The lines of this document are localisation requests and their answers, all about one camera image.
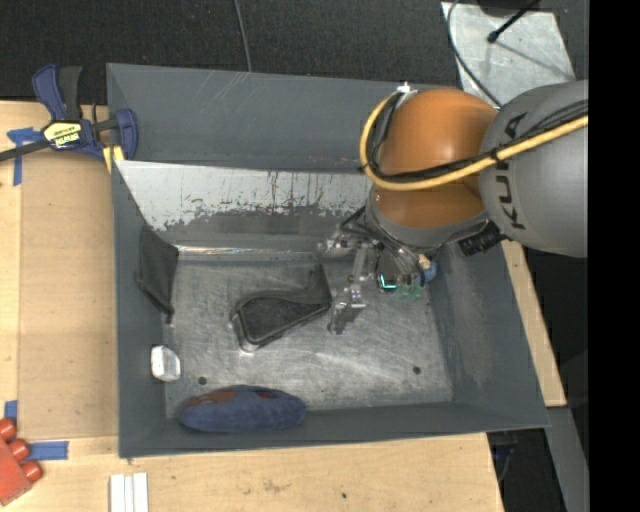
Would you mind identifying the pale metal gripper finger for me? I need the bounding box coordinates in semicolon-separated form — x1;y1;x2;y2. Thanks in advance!
327;287;358;335
338;289;370;336

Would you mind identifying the grey metal bin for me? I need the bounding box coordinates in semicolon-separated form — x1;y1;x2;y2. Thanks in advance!
104;62;552;459

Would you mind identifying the black mesh pouch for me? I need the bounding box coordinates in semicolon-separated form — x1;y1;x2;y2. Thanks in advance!
229;263;334;351

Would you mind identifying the white small block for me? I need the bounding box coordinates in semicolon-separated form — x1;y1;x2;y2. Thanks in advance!
150;344;183;383

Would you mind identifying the black cloth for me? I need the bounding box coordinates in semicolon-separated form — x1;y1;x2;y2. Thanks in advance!
135;224;181;325

